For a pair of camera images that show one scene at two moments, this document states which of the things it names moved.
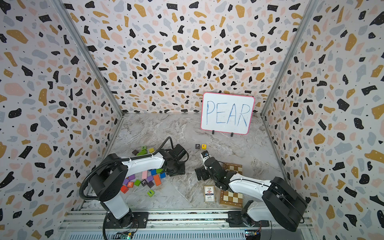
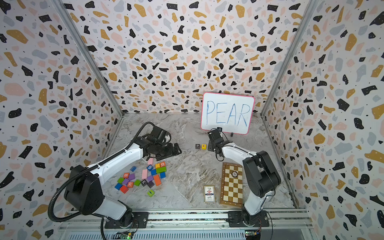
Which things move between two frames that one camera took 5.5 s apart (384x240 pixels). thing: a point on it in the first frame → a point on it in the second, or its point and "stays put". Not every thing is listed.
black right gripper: (202, 170) → (209, 146)
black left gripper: (182, 172) → (171, 152)
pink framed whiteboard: (226, 113) stays put
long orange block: (157, 180) stays put
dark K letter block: (144, 182) stays put
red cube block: (124, 189) stays put
